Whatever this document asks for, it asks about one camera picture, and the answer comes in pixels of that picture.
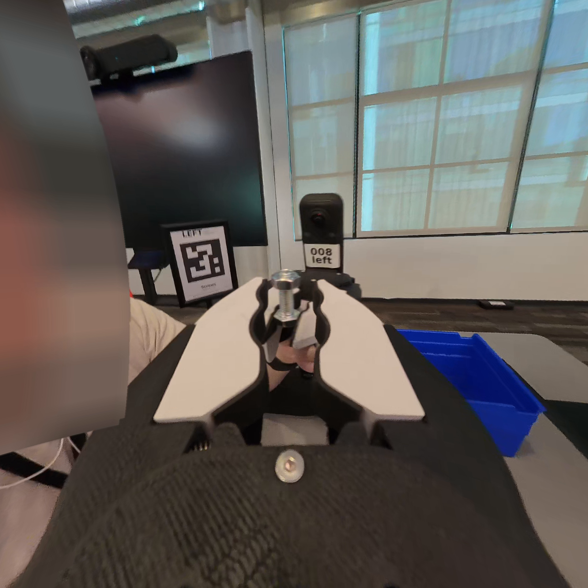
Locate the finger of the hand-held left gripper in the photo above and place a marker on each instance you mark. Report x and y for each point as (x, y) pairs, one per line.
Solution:
(305, 342)
(275, 340)

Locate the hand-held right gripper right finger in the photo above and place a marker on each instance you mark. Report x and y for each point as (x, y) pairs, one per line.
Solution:
(363, 367)

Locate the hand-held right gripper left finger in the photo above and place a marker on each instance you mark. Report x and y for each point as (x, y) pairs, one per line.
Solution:
(211, 367)

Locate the steel hex bolt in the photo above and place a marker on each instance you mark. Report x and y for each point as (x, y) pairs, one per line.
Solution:
(285, 298)

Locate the blue parts bin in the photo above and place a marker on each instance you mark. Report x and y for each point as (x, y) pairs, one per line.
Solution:
(482, 381)

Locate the person's left hand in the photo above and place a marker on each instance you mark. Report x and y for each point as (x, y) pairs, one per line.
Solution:
(301, 360)

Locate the person in beige shirt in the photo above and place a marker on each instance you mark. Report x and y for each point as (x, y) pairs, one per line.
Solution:
(156, 330)

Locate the framed marker sign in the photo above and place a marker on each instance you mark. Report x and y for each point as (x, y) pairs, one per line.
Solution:
(202, 266)

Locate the black metal cart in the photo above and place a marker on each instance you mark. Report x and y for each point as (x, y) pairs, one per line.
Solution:
(148, 285)

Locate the dark blue device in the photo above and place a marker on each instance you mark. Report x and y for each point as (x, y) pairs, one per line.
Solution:
(147, 259)

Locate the black floor box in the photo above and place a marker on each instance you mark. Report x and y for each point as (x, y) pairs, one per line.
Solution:
(496, 304)

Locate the large black screen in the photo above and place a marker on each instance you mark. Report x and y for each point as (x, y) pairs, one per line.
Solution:
(183, 160)

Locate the large paned window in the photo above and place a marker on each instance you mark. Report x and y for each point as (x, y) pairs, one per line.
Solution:
(482, 138)

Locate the black table mat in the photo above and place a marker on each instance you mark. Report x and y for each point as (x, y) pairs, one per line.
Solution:
(569, 418)

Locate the black video bar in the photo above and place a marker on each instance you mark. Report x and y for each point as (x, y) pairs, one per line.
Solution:
(133, 55)

